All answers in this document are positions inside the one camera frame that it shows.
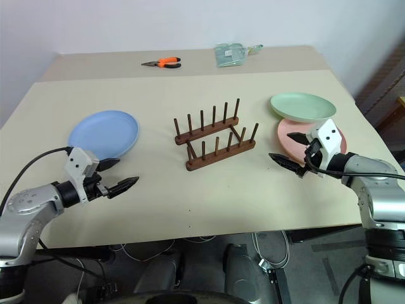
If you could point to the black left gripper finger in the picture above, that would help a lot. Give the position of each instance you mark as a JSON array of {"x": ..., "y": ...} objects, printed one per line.
[
  {"x": 108, "y": 164},
  {"x": 122, "y": 186}
]

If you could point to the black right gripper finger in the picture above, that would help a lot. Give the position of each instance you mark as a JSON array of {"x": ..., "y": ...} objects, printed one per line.
[
  {"x": 299, "y": 138},
  {"x": 286, "y": 161}
]

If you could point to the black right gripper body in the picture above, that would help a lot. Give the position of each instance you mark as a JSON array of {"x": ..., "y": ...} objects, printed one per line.
[{"x": 314, "y": 155}]

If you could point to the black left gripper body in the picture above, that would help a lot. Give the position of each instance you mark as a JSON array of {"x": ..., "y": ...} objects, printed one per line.
[{"x": 94, "y": 187}]

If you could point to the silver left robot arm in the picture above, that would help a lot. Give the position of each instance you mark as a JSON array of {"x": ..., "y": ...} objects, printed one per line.
[{"x": 30, "y": 206}]

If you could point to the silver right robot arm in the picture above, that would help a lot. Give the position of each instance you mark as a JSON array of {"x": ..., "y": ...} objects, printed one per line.
[{"x": 376, "y": 187}]

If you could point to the wooden dish rack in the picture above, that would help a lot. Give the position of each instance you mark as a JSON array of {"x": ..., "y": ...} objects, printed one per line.
[{"x": 218, "y": 149}]

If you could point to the red plate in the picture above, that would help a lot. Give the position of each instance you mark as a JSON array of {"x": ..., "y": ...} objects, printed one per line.
[{"x": 291, "y": 144}]

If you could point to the blue plate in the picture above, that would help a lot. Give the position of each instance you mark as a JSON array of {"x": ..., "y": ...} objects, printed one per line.
[{"x": 102, "y": 133}]

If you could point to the green plate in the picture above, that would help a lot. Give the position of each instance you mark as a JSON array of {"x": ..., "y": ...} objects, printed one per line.
[{"x": 302, "y": 106}]

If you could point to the black table crossbar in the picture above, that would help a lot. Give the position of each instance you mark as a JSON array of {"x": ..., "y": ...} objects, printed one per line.
[{"x": 322, "y": 235}]

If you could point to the dark rounded grey shape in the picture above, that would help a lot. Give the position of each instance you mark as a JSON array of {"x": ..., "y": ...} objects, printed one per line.
[
  {"x": 161, "y": 272},
  {"x": 245, "y": 272}
]

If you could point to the dark wooden furniture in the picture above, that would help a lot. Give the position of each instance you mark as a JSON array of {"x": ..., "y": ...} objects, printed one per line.
[{"x": 384, "y": 92}]

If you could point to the clear plastic bag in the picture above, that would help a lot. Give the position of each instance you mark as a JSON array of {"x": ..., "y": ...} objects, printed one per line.
[{"x": 230, "y": 54}]

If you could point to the black table leg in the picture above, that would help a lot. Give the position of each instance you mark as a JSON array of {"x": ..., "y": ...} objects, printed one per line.
[{"x": 281, "y": 286}]

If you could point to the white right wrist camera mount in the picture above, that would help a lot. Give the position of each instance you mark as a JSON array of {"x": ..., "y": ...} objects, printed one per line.
[{"x": 329, "y": 136}]

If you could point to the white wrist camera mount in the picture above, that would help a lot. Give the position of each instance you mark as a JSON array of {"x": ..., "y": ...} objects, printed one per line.
[
  {"x": 329, "y": 136},
  {"x": 76, "y": 161}
]

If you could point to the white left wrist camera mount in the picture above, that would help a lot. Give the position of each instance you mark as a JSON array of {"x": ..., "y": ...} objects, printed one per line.
[{"x": 76, "y": 161}]

